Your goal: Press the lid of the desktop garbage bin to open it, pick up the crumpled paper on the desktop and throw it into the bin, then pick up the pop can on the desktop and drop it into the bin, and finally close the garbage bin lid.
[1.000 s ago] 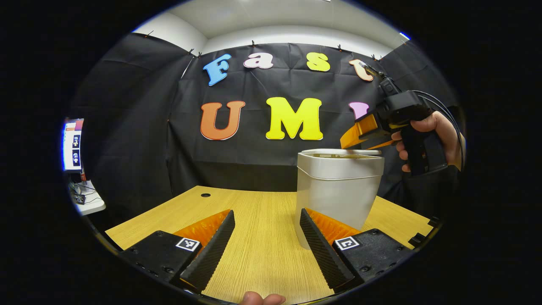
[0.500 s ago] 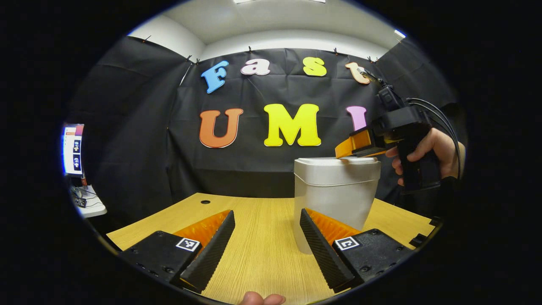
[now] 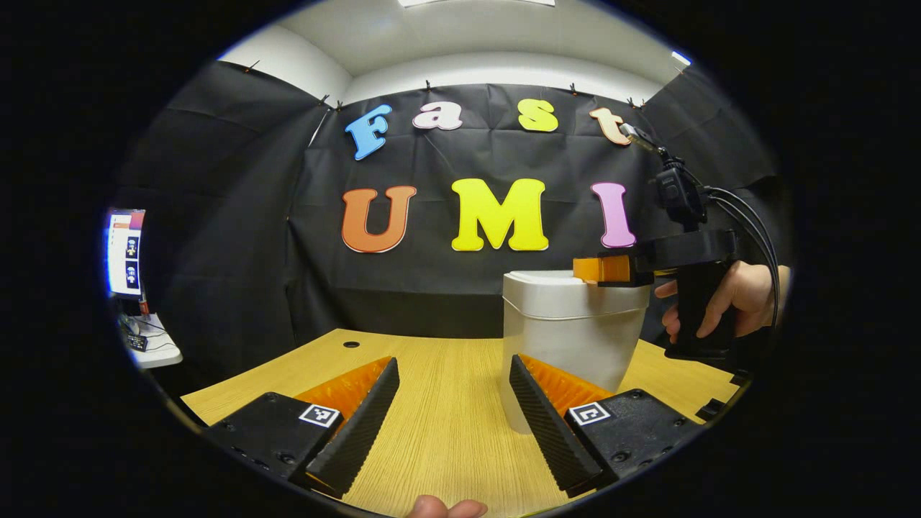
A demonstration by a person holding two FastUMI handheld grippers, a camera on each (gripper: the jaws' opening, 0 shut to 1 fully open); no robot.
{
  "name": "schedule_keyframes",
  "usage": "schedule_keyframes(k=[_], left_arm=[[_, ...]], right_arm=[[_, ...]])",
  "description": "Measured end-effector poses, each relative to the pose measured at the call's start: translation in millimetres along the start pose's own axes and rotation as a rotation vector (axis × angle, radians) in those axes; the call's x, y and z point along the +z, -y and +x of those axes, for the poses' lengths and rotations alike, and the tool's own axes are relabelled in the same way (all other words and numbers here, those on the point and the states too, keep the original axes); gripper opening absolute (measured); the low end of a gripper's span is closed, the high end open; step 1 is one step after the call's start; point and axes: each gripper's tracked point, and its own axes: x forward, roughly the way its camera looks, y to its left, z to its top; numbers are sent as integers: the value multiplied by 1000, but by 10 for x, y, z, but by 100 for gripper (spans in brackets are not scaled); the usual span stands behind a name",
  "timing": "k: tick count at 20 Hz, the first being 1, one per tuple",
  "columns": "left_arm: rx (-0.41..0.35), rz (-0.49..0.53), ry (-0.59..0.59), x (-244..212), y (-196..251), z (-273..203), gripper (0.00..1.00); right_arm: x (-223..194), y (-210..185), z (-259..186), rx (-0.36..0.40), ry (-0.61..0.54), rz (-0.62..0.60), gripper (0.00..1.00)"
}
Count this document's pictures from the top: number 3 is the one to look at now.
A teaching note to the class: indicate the small black device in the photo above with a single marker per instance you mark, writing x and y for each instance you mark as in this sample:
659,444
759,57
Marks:
137,342

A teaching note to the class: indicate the white desktop garbage bin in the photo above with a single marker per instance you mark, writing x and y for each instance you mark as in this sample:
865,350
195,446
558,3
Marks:
568,338

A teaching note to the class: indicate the wooden desktop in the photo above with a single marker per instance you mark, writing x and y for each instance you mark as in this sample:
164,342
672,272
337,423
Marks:
432,432

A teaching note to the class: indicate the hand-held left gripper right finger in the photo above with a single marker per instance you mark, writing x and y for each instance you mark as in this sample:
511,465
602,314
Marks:
547,424

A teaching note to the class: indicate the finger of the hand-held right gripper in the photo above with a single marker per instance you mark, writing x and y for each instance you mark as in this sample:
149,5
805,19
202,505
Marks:
604,268

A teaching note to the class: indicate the white side table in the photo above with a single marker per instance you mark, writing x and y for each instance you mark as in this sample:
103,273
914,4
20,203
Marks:
164,356

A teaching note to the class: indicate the computer monitor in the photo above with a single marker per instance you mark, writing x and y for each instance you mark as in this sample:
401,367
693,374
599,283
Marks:
126,252

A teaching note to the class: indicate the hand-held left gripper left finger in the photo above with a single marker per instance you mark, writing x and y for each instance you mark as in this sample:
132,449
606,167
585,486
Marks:
360,424

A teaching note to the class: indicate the black backdrop cloth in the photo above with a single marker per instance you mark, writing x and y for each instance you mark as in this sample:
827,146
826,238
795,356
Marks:
216,216

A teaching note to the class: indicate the small ceiling light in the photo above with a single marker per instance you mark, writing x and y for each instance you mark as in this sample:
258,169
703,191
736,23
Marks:
681,57

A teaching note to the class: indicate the large ceiling light panel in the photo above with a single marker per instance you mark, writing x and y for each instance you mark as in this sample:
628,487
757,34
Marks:
468,2

